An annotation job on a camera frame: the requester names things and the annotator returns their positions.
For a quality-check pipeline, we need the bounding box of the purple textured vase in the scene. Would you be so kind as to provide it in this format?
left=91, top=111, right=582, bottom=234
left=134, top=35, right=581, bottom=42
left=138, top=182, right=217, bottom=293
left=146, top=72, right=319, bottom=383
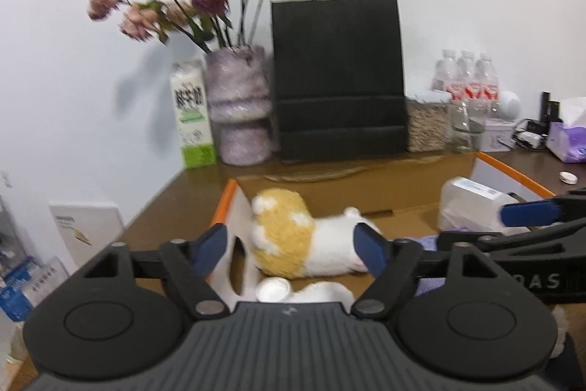
left=204, top=45, right=274, bottom=166

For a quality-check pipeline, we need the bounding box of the white fluffy toy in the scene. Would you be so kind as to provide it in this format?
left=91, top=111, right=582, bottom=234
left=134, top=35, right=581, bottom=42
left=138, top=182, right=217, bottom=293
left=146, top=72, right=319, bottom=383
left=290, top=281, right=355, bottom=305

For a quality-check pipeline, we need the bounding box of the red cardboard box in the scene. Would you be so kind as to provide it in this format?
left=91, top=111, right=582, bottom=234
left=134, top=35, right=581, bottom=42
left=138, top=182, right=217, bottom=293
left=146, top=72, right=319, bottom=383
left=208, top=150, right=557, bottom=314

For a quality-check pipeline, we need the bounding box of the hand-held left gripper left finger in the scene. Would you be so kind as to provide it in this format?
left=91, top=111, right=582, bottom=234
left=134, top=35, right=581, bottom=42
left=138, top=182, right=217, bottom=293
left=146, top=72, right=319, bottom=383
left=82, top=223, right=230, bottom=321

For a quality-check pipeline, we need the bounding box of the white round speaker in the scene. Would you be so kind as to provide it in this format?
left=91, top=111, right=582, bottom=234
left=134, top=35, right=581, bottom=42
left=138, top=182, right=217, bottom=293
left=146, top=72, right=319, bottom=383
left=497, top=90, right=523, bottom=119

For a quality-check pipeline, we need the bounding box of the black paper bag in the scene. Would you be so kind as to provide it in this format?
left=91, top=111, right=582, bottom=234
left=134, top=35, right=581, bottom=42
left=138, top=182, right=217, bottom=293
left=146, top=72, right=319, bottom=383
left=270, top=0, right=407, bottom=164

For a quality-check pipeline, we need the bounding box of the translucent cotton swab container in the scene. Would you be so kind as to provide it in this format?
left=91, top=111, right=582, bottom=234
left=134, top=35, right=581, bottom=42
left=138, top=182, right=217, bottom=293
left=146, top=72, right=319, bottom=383
left=437, top=177, right=532, bottom=234

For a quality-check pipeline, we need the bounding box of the white floor appliance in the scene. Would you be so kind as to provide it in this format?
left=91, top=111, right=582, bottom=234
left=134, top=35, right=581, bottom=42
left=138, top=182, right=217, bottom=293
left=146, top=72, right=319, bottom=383
left=48, top=202, right=124, bottom=273

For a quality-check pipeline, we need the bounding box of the green and white milk carton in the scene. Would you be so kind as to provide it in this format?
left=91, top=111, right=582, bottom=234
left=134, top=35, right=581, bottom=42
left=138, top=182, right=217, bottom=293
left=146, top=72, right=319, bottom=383
left=169, top=60, right=218, bottom=169

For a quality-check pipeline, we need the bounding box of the pale tin box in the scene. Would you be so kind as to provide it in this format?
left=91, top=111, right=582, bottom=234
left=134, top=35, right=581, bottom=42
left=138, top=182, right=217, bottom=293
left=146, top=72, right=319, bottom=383
left=476, top=119, right=516, bottom=152

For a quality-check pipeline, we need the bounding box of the small black box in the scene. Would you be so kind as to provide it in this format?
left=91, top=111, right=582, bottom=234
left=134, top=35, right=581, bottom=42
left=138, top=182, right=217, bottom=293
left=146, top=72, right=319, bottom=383
left=539, top=91, right=561, bottom=126

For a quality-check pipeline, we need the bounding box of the white bottle cap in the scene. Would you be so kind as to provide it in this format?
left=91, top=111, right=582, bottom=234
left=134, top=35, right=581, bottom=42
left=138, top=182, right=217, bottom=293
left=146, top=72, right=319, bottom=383
left=255, top=278, right=292, bottom=304

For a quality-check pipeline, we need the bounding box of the purple tissue pack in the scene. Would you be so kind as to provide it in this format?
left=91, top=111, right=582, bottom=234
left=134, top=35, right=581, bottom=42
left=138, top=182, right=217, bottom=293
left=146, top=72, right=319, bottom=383
left=547, top=97, right=586, bottom=164

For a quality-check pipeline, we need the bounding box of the empty glass jar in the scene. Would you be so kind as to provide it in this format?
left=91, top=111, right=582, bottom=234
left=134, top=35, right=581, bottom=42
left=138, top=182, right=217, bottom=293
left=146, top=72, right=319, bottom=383
left=448, top=98, right=488, bottom=154

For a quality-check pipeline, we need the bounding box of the red label water bottle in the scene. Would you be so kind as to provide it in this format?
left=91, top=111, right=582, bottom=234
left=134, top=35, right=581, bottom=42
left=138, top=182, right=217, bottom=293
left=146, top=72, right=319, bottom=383
left=475, top=52, right=500, bottom=101
left=457, top=50, right=477, bottom=100
left=431, top=49, right=461, bottom=100

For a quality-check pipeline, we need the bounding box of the yellow and white plush toy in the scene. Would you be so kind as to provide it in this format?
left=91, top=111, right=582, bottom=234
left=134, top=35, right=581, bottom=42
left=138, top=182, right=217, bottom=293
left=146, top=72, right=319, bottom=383
left=249, top=188, right=390, bottom=279

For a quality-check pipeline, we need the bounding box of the clear seed container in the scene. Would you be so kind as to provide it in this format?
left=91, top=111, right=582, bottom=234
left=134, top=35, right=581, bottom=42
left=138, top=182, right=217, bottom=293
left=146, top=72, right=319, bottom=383
left=405, top=91, right=452, bottom=154

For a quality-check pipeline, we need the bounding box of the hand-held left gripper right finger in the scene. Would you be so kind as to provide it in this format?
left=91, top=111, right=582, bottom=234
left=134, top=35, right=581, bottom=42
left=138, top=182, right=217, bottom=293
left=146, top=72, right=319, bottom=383
left=350, top=223, right=500, bottom=321

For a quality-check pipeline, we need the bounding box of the round wooden desk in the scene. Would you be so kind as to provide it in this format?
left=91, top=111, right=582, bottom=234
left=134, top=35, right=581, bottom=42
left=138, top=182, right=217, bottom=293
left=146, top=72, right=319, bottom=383
left=9, top=141, right=586, bottom=391

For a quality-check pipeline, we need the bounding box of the purple drawstring pouch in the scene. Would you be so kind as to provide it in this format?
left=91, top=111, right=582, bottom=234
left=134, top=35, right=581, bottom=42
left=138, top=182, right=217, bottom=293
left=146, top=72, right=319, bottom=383
left=398, top=234, right=447, bottom=295

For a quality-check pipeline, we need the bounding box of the white charger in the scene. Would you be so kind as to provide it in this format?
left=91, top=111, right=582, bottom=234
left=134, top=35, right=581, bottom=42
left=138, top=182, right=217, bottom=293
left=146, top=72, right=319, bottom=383
left=513, top=130, right=543, bottom=147

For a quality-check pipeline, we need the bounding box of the navy blue pouch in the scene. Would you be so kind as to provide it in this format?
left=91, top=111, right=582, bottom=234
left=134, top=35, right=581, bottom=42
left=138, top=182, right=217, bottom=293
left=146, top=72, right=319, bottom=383
left=547, top=329, right=586, bottom=391

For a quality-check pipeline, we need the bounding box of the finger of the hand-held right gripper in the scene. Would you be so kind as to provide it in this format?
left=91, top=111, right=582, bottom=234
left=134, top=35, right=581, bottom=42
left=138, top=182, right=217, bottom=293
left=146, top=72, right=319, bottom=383
left=500, top=188, right=586, bottom=228
left=437, top=219, right=586, bottom=257

